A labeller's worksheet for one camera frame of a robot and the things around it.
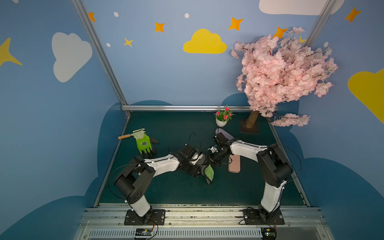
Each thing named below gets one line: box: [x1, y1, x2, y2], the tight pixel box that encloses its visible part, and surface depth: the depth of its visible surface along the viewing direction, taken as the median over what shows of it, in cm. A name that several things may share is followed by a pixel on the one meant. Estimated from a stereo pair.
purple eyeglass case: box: [215, 128, 235, 140], surface depth 109 cm
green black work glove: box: [131, 128, 160, 157], surface depth 103 cm
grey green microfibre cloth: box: [204, 164, 215, 185], surface depth 82 cm
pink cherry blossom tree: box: [231, 27, 339, 129], surface depth 73 cm
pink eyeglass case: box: [228, 154, 241, 173], surface depth 92 cm
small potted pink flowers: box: [213, 104, 236, 128], surface depth 107 cm
